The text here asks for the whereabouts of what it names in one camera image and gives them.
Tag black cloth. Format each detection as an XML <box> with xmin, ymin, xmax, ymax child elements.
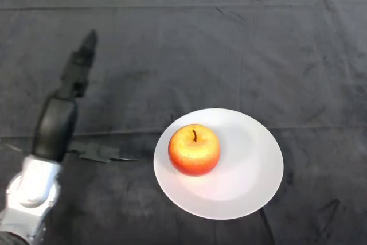
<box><xmin>0</xmin><ymin>0</ymin><xmax>367</xmax><ymax>245</ymax></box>

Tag white round plate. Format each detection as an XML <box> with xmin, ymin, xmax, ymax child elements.
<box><xmin>153</xmin><ymin>108</ymin><xmax>284</xmax><ymax>220</ymax></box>

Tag red yellow apple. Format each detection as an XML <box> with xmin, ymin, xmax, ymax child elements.
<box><xmin>167</xmin><ymin>123</ymin><xmax>221</xmax><ymax>177</ymax></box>

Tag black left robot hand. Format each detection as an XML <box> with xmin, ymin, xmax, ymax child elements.
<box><xmin>30</xmin><ymin>29</ymin><xmax>138</xmax><ymax>164</ymax></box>

